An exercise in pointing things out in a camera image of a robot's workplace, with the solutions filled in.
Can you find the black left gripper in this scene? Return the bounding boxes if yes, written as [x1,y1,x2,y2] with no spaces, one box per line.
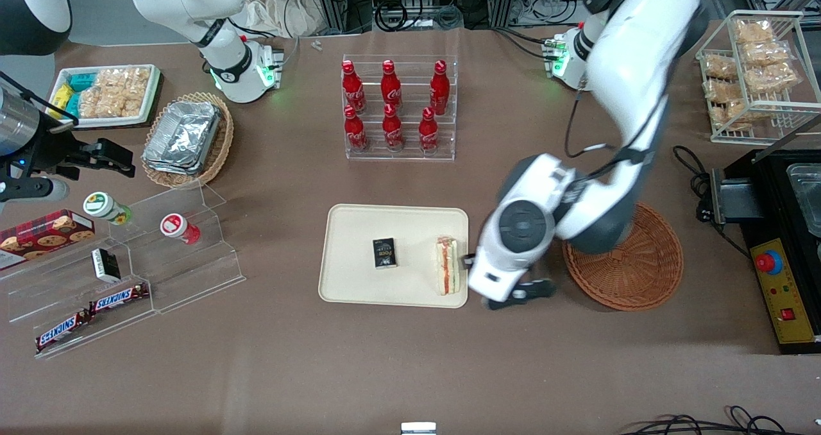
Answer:
[462,253,557,311]

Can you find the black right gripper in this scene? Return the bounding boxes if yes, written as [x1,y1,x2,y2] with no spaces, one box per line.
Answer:
[0,119,136,180]

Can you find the triangle sandwich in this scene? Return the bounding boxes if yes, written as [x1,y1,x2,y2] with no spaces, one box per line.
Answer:
[435,235,461,296]

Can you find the white rectangular snack tray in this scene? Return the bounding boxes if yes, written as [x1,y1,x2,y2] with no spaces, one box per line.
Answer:
[54,64,162,130]

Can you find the light wicker basket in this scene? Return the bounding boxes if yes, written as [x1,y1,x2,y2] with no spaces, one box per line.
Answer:
[141,92,235,189]

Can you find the brown round wicker basket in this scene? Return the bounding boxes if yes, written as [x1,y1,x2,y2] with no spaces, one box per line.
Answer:
[563,202,684,312]

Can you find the cream plastic tray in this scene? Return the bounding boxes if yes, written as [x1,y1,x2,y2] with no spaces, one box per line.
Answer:
[318,203,470,309]

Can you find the green sunflower lid cup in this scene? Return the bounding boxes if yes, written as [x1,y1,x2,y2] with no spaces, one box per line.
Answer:
[83,191,133,225]

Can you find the rice cracker snack bag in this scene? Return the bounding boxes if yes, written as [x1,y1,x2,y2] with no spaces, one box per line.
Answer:
[77,76,119,119]
[106,68,153,116]

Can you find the aluminium foil container stack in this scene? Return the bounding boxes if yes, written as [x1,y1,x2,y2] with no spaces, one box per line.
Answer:
[142,100,222,168]

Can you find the red lid yogurt cup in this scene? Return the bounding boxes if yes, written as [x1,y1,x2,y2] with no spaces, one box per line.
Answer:
[160,213,201,245]

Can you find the red tartan cookie box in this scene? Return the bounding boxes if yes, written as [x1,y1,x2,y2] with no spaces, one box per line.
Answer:
[0,209,96,271]

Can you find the small black snack box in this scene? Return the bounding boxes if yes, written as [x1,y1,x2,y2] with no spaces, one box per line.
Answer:
[91,248,122,284]
[372,237,398,269]

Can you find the Snickers chocolate bar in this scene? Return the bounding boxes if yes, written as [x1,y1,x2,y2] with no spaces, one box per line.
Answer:
[35,311,92,352]
[89,282,150,314]

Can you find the clear acrylic stepped shelf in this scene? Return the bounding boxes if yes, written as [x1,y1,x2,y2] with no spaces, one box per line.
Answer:
[0,180,246,360]

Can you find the red cola bottle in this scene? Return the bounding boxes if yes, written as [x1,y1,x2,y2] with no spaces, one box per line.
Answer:
[418,107,439,154]
[430,60,451,116]
[382,104,405,153]
[342,60,366,115]
[344,105,369,153]
[381,60,402,110]

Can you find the beige cloth bag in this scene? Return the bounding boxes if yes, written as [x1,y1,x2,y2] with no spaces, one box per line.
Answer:
[241,0,321,38]

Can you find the clear acrylic bottle rack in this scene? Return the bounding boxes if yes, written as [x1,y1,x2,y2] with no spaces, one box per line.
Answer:
[342,54,459,162]

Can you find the black heating appliance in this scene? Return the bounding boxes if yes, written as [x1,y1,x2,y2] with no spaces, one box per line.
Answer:
[709,149,821,355]

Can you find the fried snack bag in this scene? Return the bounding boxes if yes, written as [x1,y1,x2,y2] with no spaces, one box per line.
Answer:
[717,100,770,131]
[741,40,791,67]
[704,79,741,104]
[744,63,801,94]
[704,53,738,81]
[734,19,775,44]

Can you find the yellow control panel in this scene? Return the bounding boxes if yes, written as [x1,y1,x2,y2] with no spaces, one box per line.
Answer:
[750,237,821,346]

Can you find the metal pan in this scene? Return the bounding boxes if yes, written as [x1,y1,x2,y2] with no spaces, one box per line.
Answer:
[786,162,821,237]

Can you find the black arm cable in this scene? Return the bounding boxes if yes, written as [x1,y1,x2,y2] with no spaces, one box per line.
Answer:
[564,89,642,166]

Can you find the black power cable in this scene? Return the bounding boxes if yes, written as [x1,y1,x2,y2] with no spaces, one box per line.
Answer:
[672,145,751,259]

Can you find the black base cable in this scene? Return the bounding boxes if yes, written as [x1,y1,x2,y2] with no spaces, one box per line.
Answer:
[491,26,555,60]

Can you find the black floor cables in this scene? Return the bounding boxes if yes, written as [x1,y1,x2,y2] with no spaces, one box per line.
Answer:
[619,406,796,435]

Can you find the coiled black cables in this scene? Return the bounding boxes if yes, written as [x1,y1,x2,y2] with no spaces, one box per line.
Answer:
[372,0,450,31]

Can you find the white wire rack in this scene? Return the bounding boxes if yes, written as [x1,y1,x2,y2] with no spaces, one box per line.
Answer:
[696,10,821,145]

